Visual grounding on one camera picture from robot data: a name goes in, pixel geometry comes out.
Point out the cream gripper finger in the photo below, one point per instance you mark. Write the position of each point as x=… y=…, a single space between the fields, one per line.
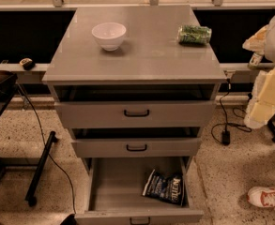
x=256 y=43

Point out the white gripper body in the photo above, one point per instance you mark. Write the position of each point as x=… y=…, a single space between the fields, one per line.
x=262 y=103

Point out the blue chip bag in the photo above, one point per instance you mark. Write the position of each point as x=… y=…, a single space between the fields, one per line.
x=169 y=189

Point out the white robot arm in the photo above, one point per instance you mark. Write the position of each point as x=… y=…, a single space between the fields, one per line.
x=270 y=42

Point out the top grey drawer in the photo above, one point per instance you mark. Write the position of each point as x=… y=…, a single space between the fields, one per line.
x=85 y=107

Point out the grey drawer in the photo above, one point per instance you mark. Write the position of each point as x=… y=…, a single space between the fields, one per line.
x=85 y=107
x=135 y=142
x=115 y=193

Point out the grey drawer cabinet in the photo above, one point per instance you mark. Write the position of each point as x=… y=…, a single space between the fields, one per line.
x=149 y=59

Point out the middle grey drawer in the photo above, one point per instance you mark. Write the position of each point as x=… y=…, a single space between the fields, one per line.
x=135 y=142

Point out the bottom grey drawer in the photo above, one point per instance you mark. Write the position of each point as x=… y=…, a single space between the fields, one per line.
x=115 y=193

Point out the small glass bottle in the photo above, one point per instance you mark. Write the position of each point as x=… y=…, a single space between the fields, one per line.
x=255 y=60

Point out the green soda can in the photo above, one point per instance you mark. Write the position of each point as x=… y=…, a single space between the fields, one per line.
x=194 y=34

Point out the white red sneaker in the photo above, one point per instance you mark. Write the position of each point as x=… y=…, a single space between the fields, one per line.
x=263 y=197

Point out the white bowl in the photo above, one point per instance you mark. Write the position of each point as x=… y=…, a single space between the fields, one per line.
x=109 y=35

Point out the small yellow black device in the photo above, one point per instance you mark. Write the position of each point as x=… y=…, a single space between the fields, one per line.
x=27 y=63

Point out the black stand leg left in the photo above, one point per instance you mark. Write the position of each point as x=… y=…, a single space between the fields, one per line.
x=30 y=195

